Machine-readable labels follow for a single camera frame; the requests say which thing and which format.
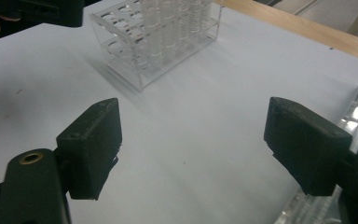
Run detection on wooden table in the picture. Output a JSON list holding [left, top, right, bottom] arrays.
[[213, 0, 358, 65]]

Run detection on clear acrylic tube rack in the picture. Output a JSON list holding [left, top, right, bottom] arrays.
[[89, 0, 223, 92]]

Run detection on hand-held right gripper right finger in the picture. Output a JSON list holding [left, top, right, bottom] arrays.
[[263, 96, 353, 197]]

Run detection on metal tube rack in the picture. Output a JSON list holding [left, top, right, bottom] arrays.
[[273, 69, 358, 224]]

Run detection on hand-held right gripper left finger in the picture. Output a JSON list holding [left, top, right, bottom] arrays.
[[55, 97, 123, 201]]

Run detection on orange-capped clear tube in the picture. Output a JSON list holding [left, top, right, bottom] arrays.
[[177, 0, 192, 46], [188, 0, 203, 40], [200, 0, 214, 32]]

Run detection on aluminium floor rail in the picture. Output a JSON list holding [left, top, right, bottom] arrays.
[[292, 0, 323, 17]]

